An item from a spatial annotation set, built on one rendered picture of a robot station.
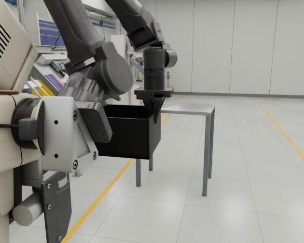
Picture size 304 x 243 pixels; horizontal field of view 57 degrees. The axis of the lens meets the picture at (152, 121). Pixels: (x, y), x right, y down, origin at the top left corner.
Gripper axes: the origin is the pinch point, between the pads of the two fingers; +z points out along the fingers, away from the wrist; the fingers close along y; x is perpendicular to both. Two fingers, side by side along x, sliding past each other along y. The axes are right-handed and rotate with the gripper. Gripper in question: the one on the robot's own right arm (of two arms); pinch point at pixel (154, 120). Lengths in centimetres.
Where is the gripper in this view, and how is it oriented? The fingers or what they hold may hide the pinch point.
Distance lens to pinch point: 80.8
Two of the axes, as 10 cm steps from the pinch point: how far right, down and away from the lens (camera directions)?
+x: -2.1, 2.4, -9.5
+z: 0.1, 9.7, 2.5
